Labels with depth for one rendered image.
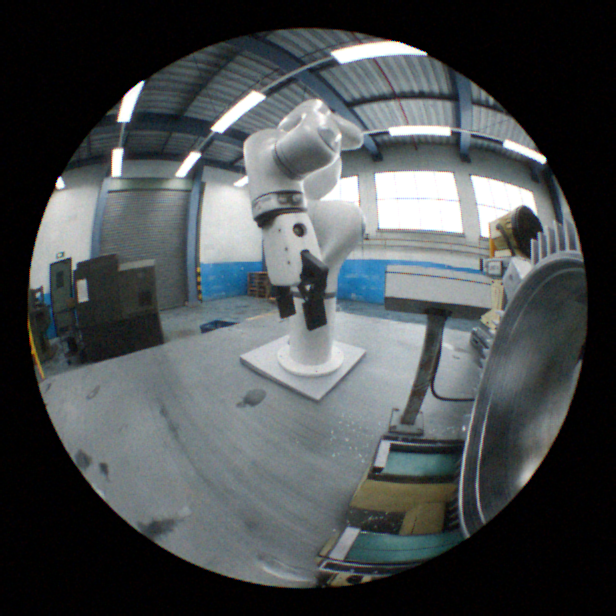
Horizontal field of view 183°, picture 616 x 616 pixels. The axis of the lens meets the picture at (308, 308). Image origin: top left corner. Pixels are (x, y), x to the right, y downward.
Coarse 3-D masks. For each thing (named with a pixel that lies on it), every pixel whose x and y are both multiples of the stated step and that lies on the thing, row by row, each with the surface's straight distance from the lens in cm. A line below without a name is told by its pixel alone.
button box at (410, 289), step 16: (400, 272) 27; (416, 272) 27; (432, 272) 28; (448, 272) 28; (464, 272) 30; (384, 288) 26; (400, 288) 26; (416, 288) 26; (432, 288) 27; (448, 288) 27; (464, 288) 28; (480, 288) 30; (400, 304) 28; (416, 304) 27; (432, 304) 27; (448, 304) 27; (464, 304) 28; (480, 304) 29
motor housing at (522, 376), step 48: (576, 240) 11; (528, 288) 14; (576, 288) 17; (528, 336) 19; (576, 336) 28; (480, 384) 18; (528, 384) 22; (480, 432) 19; (528, 432) 24; (480, 480) 18; (528, 480) 22; (480, 528) 16
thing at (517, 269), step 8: (512, 264) 15; (520, 264) 15; (528, 264) 16; (512, 272) 15; (520, 272) 14; (504, 280) 16; (512, 280) 15; (520, 280) 14; (504, 288) 16; (512, 288) 15; (464, 416) 20; (464, 424) 19; (464, 432) 19; (464, 440) 19
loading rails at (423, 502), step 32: (384, 448) 18; (416, 448) 20; (448, 448) 21; (384, 480) 19; (416, 480) 20; (448, 480) 21; (416, 512) 26; (352, 544) 15; (384, 544) 16; (416, 544) 17; (448, 544) 18; (352, 576) 17
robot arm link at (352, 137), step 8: (304, 104) 57; (312, 104) 57; (320, 104) 60; (328, 112) 62; (336, 120) 66; (344, 120) 71; (344, 128) 67; (352, 128) 69; (344, 136) 67; (352, 136) 68; (360, 136) 71; (344, 144) 70; (352, 144) 70; (360, 144) 72
